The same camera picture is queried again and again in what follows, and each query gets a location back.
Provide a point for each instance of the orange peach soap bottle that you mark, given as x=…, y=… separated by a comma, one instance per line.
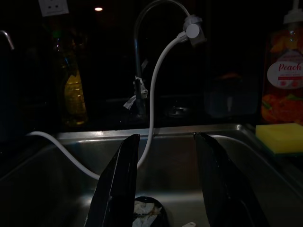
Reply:
x=284, y=94

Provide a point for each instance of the white wall socket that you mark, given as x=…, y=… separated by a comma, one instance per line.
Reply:
x=53, y=7

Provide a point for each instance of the yellow and green sponge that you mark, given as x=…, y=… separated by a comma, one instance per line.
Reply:
x=279, y=139

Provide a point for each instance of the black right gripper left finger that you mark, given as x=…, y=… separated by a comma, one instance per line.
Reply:
x=116, y=189

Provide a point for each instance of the yellow cooking oil bottle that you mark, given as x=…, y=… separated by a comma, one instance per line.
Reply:
x=73, y=94

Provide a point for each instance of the white faucet diverter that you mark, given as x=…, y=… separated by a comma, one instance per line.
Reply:
x=193, y=30

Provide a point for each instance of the chrome gooseneck faucet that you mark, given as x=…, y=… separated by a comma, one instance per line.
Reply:
x=136, y=47

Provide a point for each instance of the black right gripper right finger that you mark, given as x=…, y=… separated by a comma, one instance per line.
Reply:
x=222, y=189

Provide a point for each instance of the round metal drain cap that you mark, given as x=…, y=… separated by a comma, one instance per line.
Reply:
x=176, y=111

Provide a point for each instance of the black sink strainer with tissue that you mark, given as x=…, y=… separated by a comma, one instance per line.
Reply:
x=144, y=208

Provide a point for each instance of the stainless steel sink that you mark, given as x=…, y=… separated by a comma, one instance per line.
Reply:
x=177, y=165

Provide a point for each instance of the white tape wrap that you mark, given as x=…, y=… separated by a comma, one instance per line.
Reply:
x=139, y=91

